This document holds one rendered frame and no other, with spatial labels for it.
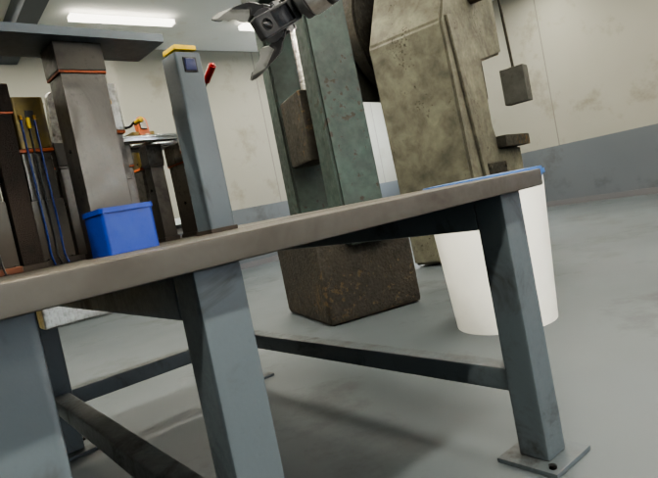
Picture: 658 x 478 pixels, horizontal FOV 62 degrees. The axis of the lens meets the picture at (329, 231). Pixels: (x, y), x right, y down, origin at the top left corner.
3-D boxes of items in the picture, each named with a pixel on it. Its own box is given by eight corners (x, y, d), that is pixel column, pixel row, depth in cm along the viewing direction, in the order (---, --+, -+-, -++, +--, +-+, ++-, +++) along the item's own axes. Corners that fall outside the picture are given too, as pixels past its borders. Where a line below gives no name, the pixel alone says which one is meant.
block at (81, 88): (129, 250, 124) (87, 55, 122) (145, 247, 118) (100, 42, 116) (85, 260, 117) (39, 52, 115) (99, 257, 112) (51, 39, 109)
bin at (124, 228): (141, 248, 116) (132, 207, 116) (163, 244, 109) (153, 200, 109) (89, 259, 109) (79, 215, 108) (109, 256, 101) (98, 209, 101)
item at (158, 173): (172, 240, 166) (153, 146, 165) (180, 238, 163) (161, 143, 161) (158, 243, 163) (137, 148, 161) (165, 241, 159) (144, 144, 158)
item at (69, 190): (91, 257, 137) (66, 143, 135) (95, 257, 135) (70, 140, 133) (74, 261, 134) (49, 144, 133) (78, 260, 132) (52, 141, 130)
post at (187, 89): (221, 230, 141) (186, 62, 139) (238, 227, 135) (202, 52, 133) (196, 236, 136) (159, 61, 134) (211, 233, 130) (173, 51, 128)
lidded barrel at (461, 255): (594, 307, 254) (569, 160, 250) (522, 344, 221) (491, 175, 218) (494, 302, 300) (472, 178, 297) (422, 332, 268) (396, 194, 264)
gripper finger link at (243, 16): (219, 18, 122) (258, 22, 121) (210, 21, 117) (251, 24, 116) (219, 3, 120) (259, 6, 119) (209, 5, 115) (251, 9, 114)
